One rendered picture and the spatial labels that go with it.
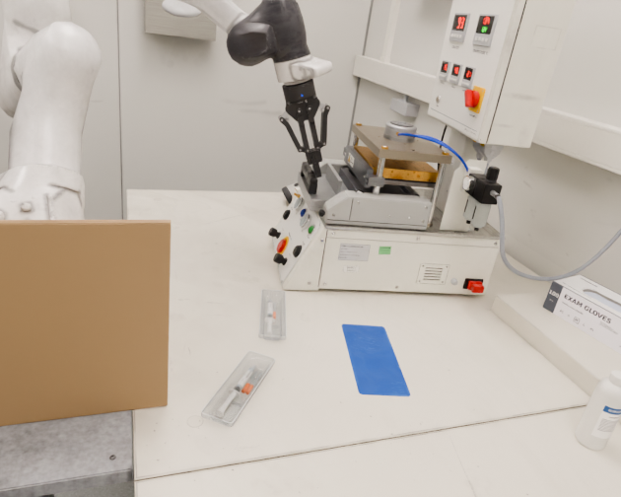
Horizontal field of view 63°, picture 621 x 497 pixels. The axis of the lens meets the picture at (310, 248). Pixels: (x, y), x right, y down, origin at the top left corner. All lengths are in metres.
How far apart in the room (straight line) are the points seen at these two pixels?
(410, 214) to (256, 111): 1.61
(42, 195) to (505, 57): 0.93
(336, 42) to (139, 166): 1.17
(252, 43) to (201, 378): 0.71
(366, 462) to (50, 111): 0.76
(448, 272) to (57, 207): 0.90
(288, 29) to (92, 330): 0.74
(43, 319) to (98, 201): 1.99
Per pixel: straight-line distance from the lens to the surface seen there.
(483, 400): 1.05
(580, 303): 1.31
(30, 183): 0.91
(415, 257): 1.27
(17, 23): 1.09
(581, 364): 1.19
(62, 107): 0.96
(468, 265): 1.34
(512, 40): 1.22
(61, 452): 0.86
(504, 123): 1.25
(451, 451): 0.92
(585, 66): 1.64
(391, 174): 1.24
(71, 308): 0.78
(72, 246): 0.74
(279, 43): 1.20
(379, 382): 1.00
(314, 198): 1.21
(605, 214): 1.54
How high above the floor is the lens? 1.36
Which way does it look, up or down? 25 degrees down
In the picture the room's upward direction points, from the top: 8 degrees clockwise
